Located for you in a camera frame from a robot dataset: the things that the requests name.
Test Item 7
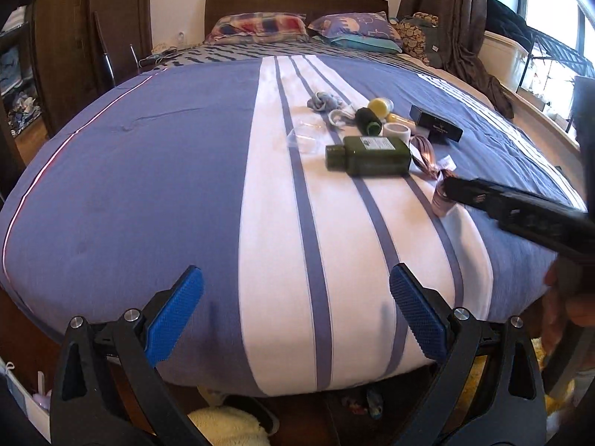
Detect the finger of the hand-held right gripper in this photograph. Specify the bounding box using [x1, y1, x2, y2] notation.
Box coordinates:
[441, 175, 595, 265]

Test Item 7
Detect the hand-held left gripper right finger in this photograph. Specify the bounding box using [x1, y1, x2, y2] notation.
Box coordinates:
[388, 262, 547, 446]

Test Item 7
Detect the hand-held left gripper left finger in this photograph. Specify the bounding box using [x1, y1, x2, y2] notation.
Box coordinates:
[50, 265, 219, 446]

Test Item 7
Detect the pink striped ribbon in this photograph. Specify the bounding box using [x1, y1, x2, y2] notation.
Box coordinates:
[409, 135, 459, 217]

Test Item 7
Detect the white cloth strip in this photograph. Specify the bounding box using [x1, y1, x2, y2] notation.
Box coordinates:
[324, 107, 356, 128]

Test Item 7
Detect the knotted blue white cloth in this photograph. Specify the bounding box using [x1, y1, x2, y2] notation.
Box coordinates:
[307, 92, 342, 112]

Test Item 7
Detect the person's right hand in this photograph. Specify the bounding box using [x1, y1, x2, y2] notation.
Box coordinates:
[540, 255, 595, 358]

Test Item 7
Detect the black drying rack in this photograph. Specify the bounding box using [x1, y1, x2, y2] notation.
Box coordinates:
[525, 28, 595, 98]

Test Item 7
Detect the black rectangular box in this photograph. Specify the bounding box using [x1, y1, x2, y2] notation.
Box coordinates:
[409, 104, 464, 144]

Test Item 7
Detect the white storage box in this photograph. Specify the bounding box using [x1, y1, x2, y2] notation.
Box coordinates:
[481, 30, 531, 94]

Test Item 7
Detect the cream fluffy slipper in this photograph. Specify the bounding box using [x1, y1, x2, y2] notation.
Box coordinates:
[188, 404, 273, 446]

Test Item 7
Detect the blue white striped blanket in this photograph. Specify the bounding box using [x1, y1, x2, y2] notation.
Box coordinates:
[0, 53, 589, 398]

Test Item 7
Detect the white tape roll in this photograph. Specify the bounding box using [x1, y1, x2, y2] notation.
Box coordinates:
[382, 123, 412, 142]

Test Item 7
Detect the large dark green bottle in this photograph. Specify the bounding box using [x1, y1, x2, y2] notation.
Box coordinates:
[324, 136, 414, 177]

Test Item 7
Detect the black jacket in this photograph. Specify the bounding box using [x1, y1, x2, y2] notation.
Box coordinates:
[486, 0, 544, 52]

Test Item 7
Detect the white plastic bin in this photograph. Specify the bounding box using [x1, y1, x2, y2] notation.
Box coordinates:
[0, 358, 52, 444]

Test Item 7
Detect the yellow fluffy rug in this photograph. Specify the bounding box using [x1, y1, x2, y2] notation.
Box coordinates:
[460, 334, 582, 446]

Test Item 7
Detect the small dark green bottle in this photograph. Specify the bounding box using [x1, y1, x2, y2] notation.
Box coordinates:
[354, 107, 383, 135]

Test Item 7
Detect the dark green cushion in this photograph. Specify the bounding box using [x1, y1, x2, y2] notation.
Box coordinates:
[428, 28, 455, 70]

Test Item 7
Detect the brown circle-print cushion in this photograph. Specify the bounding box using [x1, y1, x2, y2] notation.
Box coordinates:
[397, 12, 440, 63]

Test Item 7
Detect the brown curtain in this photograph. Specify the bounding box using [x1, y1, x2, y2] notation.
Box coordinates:
[397, 0, 514, 119]

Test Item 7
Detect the clear plastic packaging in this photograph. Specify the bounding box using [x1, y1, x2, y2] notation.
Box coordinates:
[286, 121, 328, 152]

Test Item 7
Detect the teal pillow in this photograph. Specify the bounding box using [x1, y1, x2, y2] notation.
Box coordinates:
[325, 35, 403, 55]

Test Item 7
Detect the purple printed pillow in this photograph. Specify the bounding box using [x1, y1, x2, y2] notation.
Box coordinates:
[308, 10, 404, 49]

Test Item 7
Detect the grey black patterned bed sheet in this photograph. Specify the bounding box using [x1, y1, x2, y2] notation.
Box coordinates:
[139, 39, 447, 72]

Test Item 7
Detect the folded metal chair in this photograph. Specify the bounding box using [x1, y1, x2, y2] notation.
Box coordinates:
[93, 12, 140, 89]

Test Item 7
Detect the stack of folded clothes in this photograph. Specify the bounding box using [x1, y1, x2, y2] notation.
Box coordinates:
[0, 4, 39, 136]

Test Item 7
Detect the dark wooden headboard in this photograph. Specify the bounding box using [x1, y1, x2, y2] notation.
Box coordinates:
[205, 0, 390, 40]

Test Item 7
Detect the plaid pillow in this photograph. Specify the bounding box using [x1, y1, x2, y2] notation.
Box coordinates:
[205, 13, 310, 45]

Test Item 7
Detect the dark wooden wardrobe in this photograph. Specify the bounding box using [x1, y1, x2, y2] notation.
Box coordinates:
[28, 0, 154, 138]

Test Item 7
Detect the white cable bundle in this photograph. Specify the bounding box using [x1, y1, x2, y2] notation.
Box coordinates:
[149, 41, 187, 65]

